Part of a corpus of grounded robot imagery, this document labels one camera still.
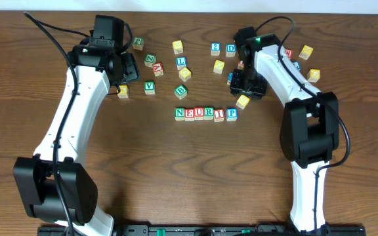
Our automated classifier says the red E block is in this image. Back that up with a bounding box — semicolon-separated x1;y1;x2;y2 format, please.
184;108;195;121

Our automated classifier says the red I block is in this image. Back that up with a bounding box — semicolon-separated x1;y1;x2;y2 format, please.
214;109;225;122

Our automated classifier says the red A block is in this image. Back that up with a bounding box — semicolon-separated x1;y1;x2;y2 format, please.
152;62;163;77

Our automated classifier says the blue L block centre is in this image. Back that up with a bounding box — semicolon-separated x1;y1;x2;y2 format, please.
176;56;187;70

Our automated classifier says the yellow O block centre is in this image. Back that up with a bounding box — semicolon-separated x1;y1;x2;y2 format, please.
179;68;192;82

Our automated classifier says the green N block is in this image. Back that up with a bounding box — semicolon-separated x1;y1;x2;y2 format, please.
175;108;185;121

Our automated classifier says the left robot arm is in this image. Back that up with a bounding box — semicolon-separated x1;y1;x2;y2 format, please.
13;15;140;235

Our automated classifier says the blue P block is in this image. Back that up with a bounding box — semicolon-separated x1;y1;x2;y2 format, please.
226;108;238;121

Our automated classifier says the green V block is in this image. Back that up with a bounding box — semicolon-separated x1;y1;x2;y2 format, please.
144;81;156;95

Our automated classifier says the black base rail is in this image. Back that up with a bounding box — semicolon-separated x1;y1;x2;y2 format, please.
37;223;367;236

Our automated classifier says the yellow o block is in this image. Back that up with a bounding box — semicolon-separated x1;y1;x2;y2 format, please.
213;60;225;74
179;68;192;82

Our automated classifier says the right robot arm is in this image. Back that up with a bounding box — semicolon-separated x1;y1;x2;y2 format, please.
230;27;339;235

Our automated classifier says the yellow O block right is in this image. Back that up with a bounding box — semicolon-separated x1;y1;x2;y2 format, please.
213;60;225;74

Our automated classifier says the blue 2 block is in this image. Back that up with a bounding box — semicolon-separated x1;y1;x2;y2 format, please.
211;42;221;56

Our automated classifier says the blue D block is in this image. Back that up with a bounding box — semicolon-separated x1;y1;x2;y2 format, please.
226;44;236;57

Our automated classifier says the green R block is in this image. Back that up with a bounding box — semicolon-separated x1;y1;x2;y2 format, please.
203;107;214;120

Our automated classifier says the green B block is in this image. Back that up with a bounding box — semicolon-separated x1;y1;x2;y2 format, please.
174;85;188;100

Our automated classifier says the blue L block right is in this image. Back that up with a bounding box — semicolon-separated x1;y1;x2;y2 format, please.
293;61;301;71

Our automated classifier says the red M block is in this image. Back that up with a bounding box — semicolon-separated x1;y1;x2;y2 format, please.
285;49;293;58

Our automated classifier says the yellow G block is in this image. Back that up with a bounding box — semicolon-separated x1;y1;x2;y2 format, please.
307;69;320;83

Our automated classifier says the red u block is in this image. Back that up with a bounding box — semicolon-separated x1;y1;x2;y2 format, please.
194;107;205;121
238;60;244;70

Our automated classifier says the yellow S block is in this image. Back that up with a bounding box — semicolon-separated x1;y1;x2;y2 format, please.
236;95;250;109

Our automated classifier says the green block top left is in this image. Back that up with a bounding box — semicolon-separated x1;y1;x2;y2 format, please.
132;37;144;50

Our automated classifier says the yellow block top right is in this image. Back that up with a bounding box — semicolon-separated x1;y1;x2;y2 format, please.
299;45;314;60

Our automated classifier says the yellow K block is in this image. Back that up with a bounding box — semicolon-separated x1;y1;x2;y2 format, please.
117;85;129;98

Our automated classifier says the green Z block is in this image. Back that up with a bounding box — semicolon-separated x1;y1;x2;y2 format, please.
144;53;157;68

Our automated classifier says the blue l block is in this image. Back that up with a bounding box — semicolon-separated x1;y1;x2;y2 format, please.
176;56;187;70
293;61;301;71

